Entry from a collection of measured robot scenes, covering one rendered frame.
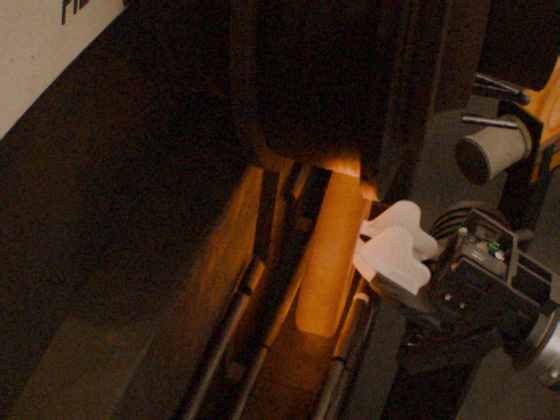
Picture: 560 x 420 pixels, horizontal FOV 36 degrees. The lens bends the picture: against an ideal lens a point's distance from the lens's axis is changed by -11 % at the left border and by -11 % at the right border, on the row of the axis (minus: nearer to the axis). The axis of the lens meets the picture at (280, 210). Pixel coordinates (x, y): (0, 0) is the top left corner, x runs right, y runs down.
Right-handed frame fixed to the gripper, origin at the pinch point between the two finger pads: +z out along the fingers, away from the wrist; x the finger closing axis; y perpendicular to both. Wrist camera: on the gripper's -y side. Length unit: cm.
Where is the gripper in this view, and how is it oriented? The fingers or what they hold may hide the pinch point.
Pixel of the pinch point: (342, 236)
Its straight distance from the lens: 79.4
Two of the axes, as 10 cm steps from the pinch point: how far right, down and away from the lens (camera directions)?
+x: -2.9, 5.9, -7.6
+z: -8.7, -4.9, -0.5
